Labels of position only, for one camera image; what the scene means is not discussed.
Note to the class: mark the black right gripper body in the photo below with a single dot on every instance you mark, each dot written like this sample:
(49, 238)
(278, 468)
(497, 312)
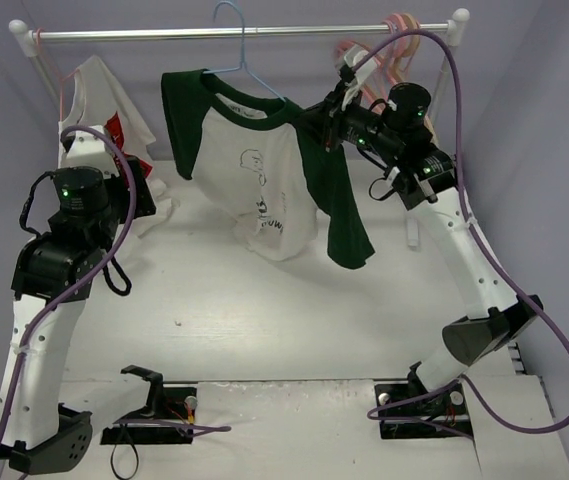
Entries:
(330, 126)

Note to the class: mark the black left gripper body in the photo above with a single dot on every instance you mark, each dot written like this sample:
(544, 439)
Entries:
(143, 188)

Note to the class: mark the white green raglan t-shirt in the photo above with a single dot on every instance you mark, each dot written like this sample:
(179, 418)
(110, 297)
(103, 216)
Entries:
(247, 156)

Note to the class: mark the blue wire hanger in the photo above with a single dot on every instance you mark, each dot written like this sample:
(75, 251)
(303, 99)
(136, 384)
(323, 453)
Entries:
(243, 65)

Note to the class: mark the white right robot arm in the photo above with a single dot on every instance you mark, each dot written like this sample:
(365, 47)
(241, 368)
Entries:
(425, 180)

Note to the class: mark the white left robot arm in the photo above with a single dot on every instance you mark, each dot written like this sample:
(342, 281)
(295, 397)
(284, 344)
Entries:
(52, 282)

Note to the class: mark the pink plastic hanger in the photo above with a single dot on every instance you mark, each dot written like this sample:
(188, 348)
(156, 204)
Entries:
(380, 82)

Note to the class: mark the white shirt with red print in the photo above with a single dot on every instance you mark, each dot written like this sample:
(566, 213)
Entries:
(100, 99)

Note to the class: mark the pink hanger holding shirt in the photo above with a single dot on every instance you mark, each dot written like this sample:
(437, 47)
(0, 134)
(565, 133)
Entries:
(59, 75)

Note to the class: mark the metal clothes rack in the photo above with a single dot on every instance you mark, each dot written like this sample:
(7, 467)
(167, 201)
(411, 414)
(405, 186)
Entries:
(451, 31)

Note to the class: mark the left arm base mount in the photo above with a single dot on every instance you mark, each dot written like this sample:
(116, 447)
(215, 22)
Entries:
(164, 403)

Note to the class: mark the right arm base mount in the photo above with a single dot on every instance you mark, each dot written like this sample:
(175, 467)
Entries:
(440, 416)

